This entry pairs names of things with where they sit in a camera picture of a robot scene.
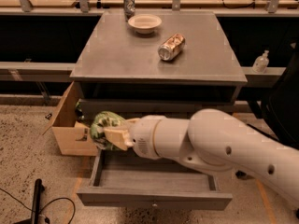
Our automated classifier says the grey wooden drawer cabinet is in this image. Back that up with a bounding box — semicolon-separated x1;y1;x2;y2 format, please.
69;10;249;211

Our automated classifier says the silver soda can lying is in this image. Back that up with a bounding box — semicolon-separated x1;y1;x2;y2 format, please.
158;34;185;62

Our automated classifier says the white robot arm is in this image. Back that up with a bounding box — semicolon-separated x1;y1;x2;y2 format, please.
104;109;299;205

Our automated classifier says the black stand pole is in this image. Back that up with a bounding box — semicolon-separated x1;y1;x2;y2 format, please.
13;178;46;224

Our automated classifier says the cardboard box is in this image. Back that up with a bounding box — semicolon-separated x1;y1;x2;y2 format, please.
43;83;97;156

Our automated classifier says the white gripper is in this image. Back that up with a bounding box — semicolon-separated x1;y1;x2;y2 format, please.
104;115;164;160

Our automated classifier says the black floor cable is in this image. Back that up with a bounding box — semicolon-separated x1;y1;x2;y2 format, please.
0;188;77;224

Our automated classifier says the white ceramic bowl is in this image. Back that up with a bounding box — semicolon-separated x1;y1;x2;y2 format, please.
128;14;162;35

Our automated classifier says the open grey middle drawer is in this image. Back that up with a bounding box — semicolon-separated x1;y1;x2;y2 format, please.
78;150;233;211

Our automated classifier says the clear sanitizer bottle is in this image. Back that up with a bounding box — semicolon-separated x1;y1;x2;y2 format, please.
252;50;269;74

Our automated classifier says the black office chair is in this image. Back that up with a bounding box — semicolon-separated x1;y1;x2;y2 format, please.
247;42;299;149

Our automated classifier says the green jalapeno chip bag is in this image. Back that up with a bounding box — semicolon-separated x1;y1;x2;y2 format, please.
90;111;128;151

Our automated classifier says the upright dark soda can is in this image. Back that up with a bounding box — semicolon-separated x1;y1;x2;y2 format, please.
123;0;135;20

